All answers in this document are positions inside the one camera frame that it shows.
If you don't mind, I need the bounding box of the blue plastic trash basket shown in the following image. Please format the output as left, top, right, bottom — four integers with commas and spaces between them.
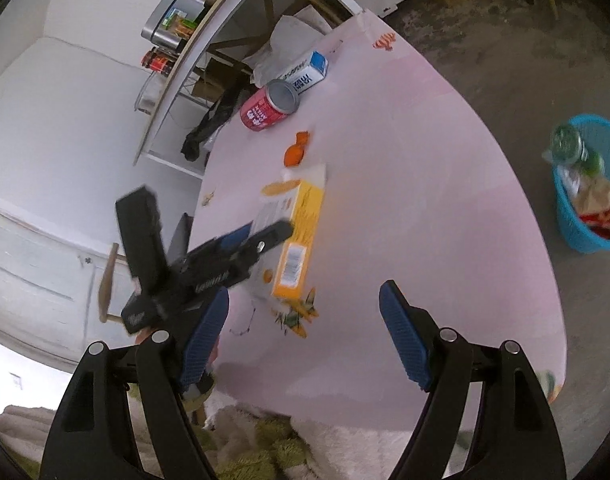
544, 114, 610, 254

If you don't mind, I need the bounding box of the black bag under shelf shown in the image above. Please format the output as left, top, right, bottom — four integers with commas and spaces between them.
181, 84, 248, 162

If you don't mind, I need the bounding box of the red labelled jar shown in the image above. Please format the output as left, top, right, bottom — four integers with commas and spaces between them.
141, 47, 178, 77

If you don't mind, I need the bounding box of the red snack bag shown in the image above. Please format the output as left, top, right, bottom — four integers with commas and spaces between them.
580, 209, 610, 240

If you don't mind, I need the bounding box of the glass bowl on shelf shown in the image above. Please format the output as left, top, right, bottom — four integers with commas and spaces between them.
134, 72, 167, 119

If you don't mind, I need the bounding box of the orange wrapper scrap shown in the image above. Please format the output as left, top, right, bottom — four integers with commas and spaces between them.
283, 131, 310, 168

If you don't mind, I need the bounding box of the red milk can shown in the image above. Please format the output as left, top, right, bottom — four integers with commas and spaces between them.
239, 79, 299, 131

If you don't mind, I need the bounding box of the white yellow cardboard box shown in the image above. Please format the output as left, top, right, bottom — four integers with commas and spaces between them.
246, 161, 329, 306

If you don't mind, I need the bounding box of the wooden chair by wall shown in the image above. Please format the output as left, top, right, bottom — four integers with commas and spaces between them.
98, 243, 134, 324

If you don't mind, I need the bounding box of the steel pot with lid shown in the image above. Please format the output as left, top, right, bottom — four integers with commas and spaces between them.
141, 0, 206, 53

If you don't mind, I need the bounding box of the green label plastic bottle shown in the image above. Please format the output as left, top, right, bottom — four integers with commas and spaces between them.
542, 122, 604, 178

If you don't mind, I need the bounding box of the blue white milk carton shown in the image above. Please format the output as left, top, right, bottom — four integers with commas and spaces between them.
278, 51, 329, 94

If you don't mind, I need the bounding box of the brown paper bag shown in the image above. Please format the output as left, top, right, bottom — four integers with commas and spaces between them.
572, 174, 610, 216

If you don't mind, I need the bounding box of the white shelf table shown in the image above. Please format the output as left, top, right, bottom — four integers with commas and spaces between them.
134, 0, 362, 179

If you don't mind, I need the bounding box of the white sack under shelf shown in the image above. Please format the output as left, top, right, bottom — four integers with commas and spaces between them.
243, 6, 332, 88

